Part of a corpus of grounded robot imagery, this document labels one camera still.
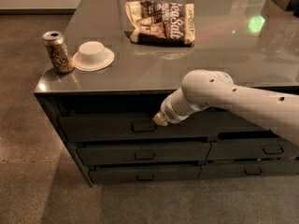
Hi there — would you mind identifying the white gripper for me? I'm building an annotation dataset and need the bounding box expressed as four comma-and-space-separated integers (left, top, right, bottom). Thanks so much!
152, 89, 208, 126

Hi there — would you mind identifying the grey drawer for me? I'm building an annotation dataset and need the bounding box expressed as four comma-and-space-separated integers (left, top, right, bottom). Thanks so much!
89, 165, 201, 184
206, 137, 299, 161
58, 110, 263, 142
199, 161, 299, 179
78, 142, 210, 165

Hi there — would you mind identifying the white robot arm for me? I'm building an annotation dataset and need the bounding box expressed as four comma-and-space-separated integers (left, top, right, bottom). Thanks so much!
153, 70, 299, 145

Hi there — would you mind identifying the dark grey drawer cabinet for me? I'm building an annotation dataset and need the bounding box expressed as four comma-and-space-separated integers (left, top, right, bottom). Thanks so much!
35, 0, 299, 185

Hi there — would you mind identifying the white upside-down plastic bowl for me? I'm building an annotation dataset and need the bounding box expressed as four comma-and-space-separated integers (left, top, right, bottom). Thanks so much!
73, 41, 115, 71

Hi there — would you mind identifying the brown sea salt chip bag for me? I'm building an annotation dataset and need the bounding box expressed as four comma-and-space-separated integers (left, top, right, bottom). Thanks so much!
125, 1, 195, 46

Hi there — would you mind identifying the gold soda can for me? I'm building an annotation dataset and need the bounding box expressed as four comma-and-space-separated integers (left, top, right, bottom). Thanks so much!
42, 31, 74, 74

